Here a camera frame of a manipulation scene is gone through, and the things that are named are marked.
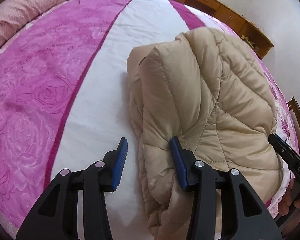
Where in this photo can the brown wooden cabinet row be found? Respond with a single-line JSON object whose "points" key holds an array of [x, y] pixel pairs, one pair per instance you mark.
{"points": [[202, 2]]}

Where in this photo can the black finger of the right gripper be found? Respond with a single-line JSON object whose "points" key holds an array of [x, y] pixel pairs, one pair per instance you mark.
{"points": [[289, 156]]}

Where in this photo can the beige quilted down jacket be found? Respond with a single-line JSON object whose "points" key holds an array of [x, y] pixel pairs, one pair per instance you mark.
{"points": [[207, 89]]}

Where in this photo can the person's right hand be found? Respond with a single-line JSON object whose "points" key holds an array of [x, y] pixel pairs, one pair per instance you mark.
{"points": [[286, 201]]}

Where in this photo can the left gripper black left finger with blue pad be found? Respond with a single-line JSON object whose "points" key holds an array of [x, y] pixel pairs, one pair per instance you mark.
{"points": [[54, 214]]}

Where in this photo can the magenta white floral bedspread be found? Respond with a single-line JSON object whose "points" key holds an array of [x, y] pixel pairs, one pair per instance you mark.
{"points": [[64, 101]]}

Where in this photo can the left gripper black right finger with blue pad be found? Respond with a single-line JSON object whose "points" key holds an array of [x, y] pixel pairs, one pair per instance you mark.
{"points": [[243, 214]]}

